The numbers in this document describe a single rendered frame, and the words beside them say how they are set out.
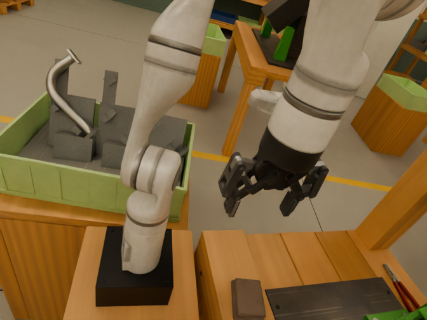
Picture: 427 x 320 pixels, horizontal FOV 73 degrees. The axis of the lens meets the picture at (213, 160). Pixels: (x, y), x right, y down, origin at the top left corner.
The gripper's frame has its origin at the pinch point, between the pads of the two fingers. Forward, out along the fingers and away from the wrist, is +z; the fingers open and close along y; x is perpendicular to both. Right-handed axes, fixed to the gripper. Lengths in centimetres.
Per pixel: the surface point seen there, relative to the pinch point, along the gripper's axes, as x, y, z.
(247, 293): 4.1, 12.2, 36.9
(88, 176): 44, -29, 36
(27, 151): 66, -52, 45
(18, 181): 49, -50, 44
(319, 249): 18, 45, 42
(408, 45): 473, 531, 46
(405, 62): 558, 649, 97
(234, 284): 7.3, 9.9, 37.8
